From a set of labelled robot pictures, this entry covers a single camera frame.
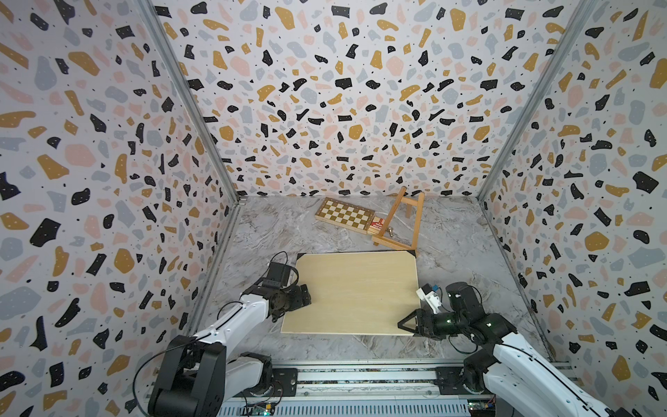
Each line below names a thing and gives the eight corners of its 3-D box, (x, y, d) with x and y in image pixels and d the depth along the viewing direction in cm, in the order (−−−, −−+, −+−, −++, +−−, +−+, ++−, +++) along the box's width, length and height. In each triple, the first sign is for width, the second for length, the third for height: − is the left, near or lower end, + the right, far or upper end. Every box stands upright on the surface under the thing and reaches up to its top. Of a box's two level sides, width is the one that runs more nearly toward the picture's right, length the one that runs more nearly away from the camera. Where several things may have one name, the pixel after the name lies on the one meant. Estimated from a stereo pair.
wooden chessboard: (314, 219, 116) (313, 215, 113) (325, 201, 123) (325, 196, 121) (366, 235, 111) (367, 230, 108) (375, 214, 118) (375, 210, 116)
